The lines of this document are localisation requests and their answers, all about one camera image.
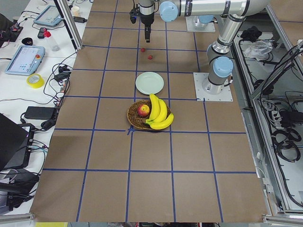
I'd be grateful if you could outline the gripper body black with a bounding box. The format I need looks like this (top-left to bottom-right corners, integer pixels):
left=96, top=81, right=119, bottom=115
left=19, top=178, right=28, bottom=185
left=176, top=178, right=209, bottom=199
left=139, top=0, right=155, bottom=25

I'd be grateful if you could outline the pale green plate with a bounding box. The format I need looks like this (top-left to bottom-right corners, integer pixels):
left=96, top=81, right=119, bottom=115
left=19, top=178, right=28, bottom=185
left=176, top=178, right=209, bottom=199
left=135, top=72, right=164, bottom=95

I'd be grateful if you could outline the paper cup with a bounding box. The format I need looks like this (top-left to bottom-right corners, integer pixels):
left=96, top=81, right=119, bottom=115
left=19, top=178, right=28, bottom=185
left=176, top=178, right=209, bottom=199
left=71, top=6, right=80, bottom=17

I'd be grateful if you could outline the red apple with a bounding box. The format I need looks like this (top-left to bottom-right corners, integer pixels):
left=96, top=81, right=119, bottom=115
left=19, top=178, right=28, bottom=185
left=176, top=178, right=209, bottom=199
left=137, top=104, right=150, bottom=117

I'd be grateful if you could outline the wicker basket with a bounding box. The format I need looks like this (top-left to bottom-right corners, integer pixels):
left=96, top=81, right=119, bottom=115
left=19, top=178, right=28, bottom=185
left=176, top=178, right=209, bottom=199
left=127, top=100, right=171, bottom=131

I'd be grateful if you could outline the yellow banana bunch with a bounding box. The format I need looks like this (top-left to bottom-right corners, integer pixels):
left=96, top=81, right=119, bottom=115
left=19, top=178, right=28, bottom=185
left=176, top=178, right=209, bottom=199
left=145, top=94, right=174, bottom=130

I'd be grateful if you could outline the clear bottle red cap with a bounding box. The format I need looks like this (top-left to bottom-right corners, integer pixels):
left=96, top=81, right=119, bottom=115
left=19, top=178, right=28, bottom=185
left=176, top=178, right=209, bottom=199
left=44, top=30, right=60, bottom=52

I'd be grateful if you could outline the far blue teach pendant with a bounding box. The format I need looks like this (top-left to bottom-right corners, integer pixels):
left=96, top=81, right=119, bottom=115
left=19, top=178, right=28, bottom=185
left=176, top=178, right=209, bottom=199
left=34, top=5, right=62, bottom=27

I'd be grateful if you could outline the blue teach pendant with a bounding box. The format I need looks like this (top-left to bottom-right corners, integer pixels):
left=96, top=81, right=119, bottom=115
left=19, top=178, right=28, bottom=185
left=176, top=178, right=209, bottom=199
left=5, top=45, right=45, bottom=76
left=34, top=5, right=62, bottom=27

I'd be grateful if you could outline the crumpled white cloth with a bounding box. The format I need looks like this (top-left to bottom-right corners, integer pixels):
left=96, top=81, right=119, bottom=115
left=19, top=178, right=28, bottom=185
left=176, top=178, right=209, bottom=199
left=243, top=41, right=273, bottom=61

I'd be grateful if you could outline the black round cap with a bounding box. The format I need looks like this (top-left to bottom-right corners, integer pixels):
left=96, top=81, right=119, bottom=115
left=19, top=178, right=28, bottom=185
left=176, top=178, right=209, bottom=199
left=21, top=37, right=33, bottom=46

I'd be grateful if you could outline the yellow tape roll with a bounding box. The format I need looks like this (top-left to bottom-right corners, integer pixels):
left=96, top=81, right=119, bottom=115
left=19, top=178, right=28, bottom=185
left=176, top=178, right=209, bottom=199
left=27, top=73, right=45, bottom=89

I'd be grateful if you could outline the near blue teach pendant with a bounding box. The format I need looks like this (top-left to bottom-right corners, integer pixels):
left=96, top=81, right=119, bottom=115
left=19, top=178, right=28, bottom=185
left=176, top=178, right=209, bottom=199
left=5, top=45, right=45, bottom=76

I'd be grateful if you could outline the black power adapter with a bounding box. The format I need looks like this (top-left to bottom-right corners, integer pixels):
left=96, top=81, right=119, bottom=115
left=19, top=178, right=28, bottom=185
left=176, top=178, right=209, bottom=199
left=24, top=106, right=55, bottom=120

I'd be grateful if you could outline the black laptop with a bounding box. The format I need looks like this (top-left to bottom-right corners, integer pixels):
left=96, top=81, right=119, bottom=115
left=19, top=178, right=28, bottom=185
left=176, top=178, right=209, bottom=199
left=0, top=114, right=34, bottom=171

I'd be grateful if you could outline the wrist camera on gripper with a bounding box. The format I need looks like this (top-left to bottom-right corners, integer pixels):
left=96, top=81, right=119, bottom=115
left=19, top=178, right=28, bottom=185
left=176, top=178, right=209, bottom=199
left=129, top=8, right=140, bottom=24

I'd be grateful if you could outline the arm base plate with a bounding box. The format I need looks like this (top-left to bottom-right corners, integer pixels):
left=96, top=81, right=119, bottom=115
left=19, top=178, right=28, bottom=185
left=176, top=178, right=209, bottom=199
left=186, top=15, right=215, bottom=33
left=193, top=72, right=233, bottom=102

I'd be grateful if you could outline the aluminium frame post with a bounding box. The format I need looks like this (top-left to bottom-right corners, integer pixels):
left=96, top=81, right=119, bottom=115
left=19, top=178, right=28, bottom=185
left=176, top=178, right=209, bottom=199
left=54, top=0, right=83, bottom=51

